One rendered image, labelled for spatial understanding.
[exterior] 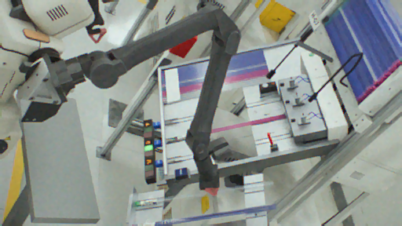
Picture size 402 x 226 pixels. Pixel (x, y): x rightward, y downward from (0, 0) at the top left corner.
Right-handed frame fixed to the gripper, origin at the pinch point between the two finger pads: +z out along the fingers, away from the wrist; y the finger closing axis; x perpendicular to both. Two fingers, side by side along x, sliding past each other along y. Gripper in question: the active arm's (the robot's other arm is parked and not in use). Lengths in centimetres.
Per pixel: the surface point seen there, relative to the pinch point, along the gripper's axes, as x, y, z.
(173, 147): 19.5, 34.8, 8.1
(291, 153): -29.2, 22.5, 10.0
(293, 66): -36, 75, 7
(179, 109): 18, 57, 6
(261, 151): -17.3, 26.4, 10.0
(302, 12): -49, 173, 39
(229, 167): -3.9, 19.9, 9.8
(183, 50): 22, 119, 17
